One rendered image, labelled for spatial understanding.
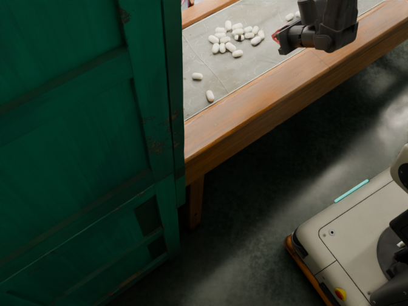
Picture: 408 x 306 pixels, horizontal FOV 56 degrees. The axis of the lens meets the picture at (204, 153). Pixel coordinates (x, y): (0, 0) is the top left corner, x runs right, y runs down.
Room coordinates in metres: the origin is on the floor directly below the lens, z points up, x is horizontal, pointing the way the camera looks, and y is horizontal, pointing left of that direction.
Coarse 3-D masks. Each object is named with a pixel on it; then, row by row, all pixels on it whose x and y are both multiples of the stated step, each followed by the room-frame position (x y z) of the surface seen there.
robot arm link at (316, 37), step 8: (304, 0) 0.78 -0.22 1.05; (312, 0) 0.77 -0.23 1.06; (320, 0) 0.77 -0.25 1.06; (304, 8) 0.77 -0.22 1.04; (312, 8) 0.76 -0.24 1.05; (320, 8) 0.75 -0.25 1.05; (304, 16) 0.76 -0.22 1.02; (312, 16) 0.75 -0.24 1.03; (320, 16) 0.74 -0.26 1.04; (304, 24) 0.75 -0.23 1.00; (320, 40) 0.68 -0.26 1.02; (328, 40) 0.67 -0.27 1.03; (320, 48) 0.68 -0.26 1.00; (328, 48) 0.67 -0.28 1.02
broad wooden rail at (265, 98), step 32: (384, 32) 1.00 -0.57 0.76; (288, 64) 0.83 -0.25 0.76; (320, 64) 0.84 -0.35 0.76; (352, 64) 0.92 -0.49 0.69; (256, 96) 0.70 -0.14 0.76; (288, 96) 0.71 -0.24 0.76; (320, 96) 0.84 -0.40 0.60; (192, 128) 0.57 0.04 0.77; (224, 128) 0.58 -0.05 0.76; (256, 128) 0.64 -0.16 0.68; (192, 160) 0.48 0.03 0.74; (224, 160) 0.56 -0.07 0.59
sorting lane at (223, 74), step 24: (240, 0) 1.13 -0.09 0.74; (264, 0) 1.14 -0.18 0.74; (288, 0) 1.15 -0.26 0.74; (360, 0) 1.18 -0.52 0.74; (384, 0) 1.19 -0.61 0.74; (216, 24) 1.01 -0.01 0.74; (264, 24) 1.02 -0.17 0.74; (192, 48) 0.89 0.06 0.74; (240, 48) 0.91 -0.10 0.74; (264, 48) 0.91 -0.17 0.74; (192, 72) 0.79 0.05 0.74; (216, 72) 0.80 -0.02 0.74; (240, 72) 0.81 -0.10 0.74; (264, 72) 0.81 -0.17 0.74; (192, 96) 0.70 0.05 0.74; (216, 96) 0.71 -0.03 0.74
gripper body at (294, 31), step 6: (294, 24) 0.81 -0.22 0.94; (300, 24) 0.82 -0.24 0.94; (282, 30) 0.79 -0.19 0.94; (288, 30) 0.80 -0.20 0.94; (294, 30) 0.78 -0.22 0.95; (300, 30) 0.77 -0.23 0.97; (276, 36) 0.78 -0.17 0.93; (282, 36) 0.78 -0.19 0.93; (288, 36) 0.78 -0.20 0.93; (294, 36) 0.76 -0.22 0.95; (300, 36) 0.76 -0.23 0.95; (282, 42) 0.77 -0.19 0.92; (288, 42) 0.77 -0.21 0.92; (294, 42) 0.76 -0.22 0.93; (300, 42) 0.74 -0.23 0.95; (282, 48) 0.76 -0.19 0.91; (288, 48) 0.76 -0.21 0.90; (294, 48) 0.77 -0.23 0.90; (282, 54) 0.75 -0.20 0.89
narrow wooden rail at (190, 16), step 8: (208, 0) 1.09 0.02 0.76; (216, 0) 1.10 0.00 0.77; (224, 0) 1.10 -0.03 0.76; (232, 0) 1.11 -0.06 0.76; (192, 8) 1.05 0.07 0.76; (200, 8) 1.05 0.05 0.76; (208, 8) 1.05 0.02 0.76; (216, 8) 1.06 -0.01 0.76; (184, 16) 1.01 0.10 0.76; (192, 16) 1.01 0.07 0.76; (200, 16) 1.02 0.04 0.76; (184, 24) 0.97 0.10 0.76; (192, 24) 1.00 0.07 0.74
